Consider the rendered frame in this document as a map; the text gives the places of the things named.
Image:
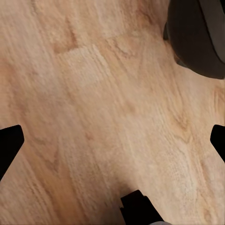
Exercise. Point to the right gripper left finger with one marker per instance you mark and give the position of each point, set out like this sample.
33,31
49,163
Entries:
11,140

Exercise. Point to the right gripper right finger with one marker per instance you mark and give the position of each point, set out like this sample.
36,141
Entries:
217,139

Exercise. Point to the cauldron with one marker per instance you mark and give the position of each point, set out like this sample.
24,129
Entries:
196,31

